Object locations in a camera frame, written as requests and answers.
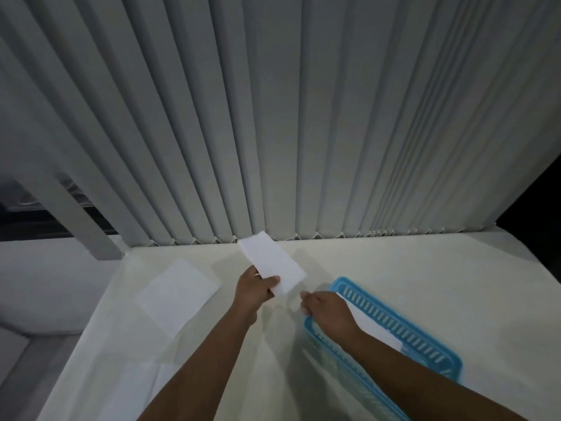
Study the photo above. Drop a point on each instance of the person's right hand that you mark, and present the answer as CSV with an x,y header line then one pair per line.
x,y
326,312

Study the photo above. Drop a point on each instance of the person's left hand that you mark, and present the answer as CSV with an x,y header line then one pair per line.
x,y
250,290

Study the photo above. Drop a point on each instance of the person's left thumb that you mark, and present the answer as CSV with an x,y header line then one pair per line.
x,y
253,272

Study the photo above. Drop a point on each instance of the person's right fingers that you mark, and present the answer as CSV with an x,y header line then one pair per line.
x,y
307,302

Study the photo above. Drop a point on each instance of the white paper sheet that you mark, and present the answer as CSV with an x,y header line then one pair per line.
x,y
272,263
177,298

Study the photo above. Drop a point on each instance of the person's right forearm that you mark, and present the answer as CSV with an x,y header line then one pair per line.
x,y
420,381

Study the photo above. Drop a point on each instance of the person's left forearm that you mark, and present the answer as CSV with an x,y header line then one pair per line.
x,y
195,368

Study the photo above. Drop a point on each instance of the white tablecloth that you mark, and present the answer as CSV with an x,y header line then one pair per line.
x,y
307,337

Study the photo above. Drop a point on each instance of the white paper in basket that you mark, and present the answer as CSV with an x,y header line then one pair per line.
x,y
377,329

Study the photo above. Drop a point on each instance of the white flat paper sheet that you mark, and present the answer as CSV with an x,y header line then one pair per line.
x,y
177,298

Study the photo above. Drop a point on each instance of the blue plastic basket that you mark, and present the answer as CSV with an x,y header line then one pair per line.
x,y
394,341

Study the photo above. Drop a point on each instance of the grey vertical window blinds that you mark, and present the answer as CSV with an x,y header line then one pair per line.
x,y
263,118

